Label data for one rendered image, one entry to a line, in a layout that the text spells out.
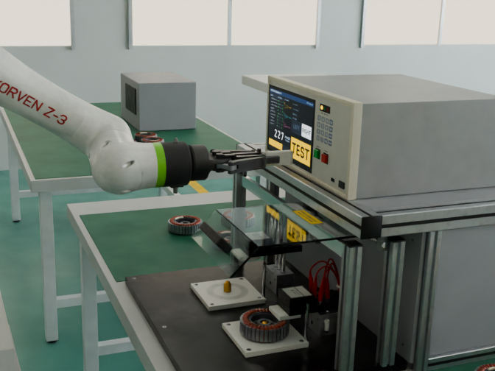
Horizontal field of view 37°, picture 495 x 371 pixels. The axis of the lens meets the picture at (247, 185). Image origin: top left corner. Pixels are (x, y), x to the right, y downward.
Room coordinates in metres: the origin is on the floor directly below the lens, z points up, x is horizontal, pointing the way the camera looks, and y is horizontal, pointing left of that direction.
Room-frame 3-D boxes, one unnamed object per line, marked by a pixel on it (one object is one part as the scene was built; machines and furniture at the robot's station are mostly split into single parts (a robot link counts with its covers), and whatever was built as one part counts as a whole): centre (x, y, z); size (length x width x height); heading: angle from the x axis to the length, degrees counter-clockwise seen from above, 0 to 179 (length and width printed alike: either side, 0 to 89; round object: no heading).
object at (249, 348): (1.51, -0.05, 0.78); 0.15 x 0.15 x 0.01; 22
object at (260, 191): (1.66, -0.10, 1.03); 0.62 x 0.01 x 0.03; 22
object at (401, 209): (1.75, -0.30, 1.09); 0.68 x 0.44 x 0.05; 22
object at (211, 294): (1.74, 0.04, 0.78); 0.15 x 0.15 x 0.01; 22
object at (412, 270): (1.72, -0.24, 0.92); 0.66 x 0.01 x 0.30; 22
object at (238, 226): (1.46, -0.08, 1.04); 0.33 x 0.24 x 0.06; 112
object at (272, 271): (1.79, -0.09, 0.80); 0.07 x 0.05 x 0.06; 22
